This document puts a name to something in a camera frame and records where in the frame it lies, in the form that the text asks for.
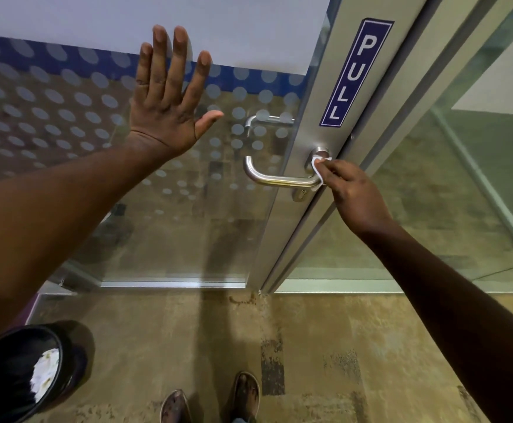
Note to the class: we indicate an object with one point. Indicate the person's right hand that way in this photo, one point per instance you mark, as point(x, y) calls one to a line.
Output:
point(357, 198)

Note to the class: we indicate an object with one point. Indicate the person's left hand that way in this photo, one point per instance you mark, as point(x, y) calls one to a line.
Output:
point(164, 118)

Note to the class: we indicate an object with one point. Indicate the person's right fingers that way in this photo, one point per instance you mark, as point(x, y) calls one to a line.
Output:
point(333, 169)

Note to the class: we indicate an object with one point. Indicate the person's left thumb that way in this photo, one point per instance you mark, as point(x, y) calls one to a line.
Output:
point(208, 122)

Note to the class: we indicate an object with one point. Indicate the person's left middle finger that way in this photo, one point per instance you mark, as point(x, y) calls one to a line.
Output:
point(178, 61)

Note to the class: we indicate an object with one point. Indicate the person's left little finger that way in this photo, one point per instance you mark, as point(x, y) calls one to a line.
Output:
point(142, 70)

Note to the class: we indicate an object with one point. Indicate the white cleaning wipe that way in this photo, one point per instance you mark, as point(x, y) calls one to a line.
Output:
point(316, 168)

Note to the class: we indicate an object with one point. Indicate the dotted glass door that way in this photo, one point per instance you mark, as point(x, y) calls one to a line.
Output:
point(194, 224)

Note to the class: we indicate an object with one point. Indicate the person's right forearm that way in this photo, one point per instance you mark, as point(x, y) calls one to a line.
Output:
point(459, 321)

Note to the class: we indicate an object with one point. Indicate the person's left forearm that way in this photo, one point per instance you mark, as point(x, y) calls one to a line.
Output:
point(53, 215)

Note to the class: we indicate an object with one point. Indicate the silver door lock cylinder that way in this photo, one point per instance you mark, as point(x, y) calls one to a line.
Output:
point(301, 195)

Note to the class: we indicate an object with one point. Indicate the blue door sign sticker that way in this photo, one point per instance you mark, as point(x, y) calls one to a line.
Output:
point(355, 74)

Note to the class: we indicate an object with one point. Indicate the clear fixed glass panel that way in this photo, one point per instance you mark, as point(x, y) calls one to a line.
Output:
point(450, 193)

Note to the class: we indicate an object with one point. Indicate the person's right shoe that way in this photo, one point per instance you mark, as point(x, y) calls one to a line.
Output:
point(245, 396)

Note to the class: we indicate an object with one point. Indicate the person's shoe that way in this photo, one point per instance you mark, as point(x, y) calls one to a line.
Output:
point(245, 396)
point(175, 407)

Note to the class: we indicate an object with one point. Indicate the person's left shoe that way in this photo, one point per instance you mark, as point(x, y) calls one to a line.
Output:
point(175, 407)

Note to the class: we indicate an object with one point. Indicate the crumpled white tissue waste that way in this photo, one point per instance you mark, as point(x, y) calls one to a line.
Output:
point(45, 374)

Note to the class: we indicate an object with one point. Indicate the black waste bin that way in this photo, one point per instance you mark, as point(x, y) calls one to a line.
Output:
point(5, 374)

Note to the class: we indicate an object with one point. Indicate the aluminium door frame post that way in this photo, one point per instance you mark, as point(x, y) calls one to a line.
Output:
point(415, 92)

